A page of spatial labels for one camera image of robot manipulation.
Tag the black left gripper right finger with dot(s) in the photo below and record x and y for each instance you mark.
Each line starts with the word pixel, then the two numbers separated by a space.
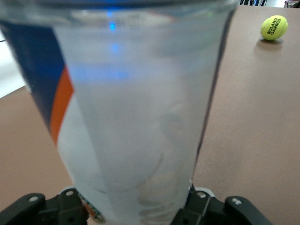
pixel 222 213

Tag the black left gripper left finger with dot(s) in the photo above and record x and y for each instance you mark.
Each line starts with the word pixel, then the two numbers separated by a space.
pixel 47 211

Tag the clear tennis ball can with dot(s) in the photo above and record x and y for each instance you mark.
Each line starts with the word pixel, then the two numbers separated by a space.
pixel 131 105

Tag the yellow tennis ball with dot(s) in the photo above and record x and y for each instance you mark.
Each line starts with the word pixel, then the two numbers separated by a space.
pixel 274 27

